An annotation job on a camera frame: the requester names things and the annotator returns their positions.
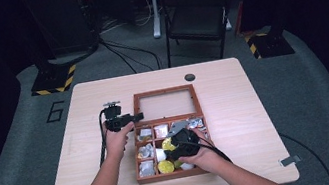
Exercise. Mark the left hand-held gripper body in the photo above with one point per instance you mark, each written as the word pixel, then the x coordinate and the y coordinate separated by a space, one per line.
pixel 114 121

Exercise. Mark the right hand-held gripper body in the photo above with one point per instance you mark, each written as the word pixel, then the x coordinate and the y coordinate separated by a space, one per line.
pixel 186 143

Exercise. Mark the yellow round capsule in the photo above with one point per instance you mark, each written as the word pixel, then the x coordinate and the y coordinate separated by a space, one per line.
pixel 166 145
pixel 178 164

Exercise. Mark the wooden box with glass lid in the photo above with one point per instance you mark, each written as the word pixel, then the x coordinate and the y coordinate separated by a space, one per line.
pixel 149 177

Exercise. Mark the person's left hand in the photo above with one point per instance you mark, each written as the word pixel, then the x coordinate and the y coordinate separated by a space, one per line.
pixel 115 144

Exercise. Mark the person's right hand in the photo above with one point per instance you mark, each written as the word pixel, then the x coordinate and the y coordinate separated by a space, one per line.
pixel 207 159

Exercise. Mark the white round capsule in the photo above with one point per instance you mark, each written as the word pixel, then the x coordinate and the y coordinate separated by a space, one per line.
pixel 187 166
pixel 160 155

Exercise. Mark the yellow tea packets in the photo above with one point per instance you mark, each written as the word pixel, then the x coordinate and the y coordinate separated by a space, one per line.
pixel 166 167

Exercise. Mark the black striped stand base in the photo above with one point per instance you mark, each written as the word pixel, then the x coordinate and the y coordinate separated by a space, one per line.
pixel 52 81
pixel 271 45

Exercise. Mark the grey tape strip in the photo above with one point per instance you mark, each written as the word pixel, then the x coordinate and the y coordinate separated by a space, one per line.
pixel 291 160

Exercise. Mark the dark equipment cabinet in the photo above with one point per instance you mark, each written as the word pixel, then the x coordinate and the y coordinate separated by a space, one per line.
pixel 62 21

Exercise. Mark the black folding chair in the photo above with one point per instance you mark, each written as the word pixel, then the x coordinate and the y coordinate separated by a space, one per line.
pixel 196 19

